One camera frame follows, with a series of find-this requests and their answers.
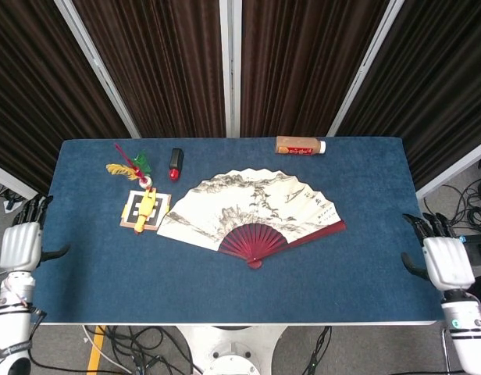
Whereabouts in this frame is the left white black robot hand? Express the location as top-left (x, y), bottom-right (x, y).
top-left (0, 194), bottom-right (72, 273)

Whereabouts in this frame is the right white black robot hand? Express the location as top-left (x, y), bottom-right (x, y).
top-left (401, 212), bottom-right (476, 292)

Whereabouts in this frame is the red-ribbed paper folding fan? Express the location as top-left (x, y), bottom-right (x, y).
top-left (156, 167), bottom-right (347, 270)

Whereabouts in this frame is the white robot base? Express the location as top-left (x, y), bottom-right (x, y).
top-left (176, 324), bottom-right (288, 375)

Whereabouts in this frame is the black box with round stickers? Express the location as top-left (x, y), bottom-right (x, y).
top-left (458, 233), bottom-right (481, 263)

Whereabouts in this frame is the colourful feather shuttlecock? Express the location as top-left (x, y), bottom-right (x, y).
top-left (105, 143), bottom-right (154, 188)

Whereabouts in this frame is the yellow floor tape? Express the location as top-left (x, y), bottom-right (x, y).
top-left (86, 326), bottom-right (108, 375)

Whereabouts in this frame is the blue fabric table cover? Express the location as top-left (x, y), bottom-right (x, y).
top-left (31, 137), bottom-right (444, 324)

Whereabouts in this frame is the cardboard black white marker card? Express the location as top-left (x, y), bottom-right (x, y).
top-left (119, 190), bottom-right (172, 228)

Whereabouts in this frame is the brown pleated partition panel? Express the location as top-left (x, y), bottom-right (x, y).
top-left (240, 0), bottom-right (392, 138)
top-left (336, 0), bottom-right (481, 200)
top-left (72, 0), bottom-right (228, 138)
top-left (0, 0), bottom-right (133, 200)

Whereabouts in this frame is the black ink bottle red cap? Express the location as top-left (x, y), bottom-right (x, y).
top-left (168, 148), bottom-right (185, 181)

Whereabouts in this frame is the brown drink bottle red label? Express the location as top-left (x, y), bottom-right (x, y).
top-left (275, 136), bottom-right (327, 155)

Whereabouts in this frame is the black floor cable tangle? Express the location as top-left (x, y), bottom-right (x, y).
top-left (29, 324), bottom-right (332, 375)
top-left (422, 155), bottom-right (481, 235)

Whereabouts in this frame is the white partition post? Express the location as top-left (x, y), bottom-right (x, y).
top-left (54, 0), bottom-right (142, 138)
top-left (219, 0), bottom-right (244, 138)
top-left (326, 0), bottom-right (405, 138)

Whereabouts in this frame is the white table frame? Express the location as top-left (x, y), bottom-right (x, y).
top-left (39, 320), bottom-right (439, 327)

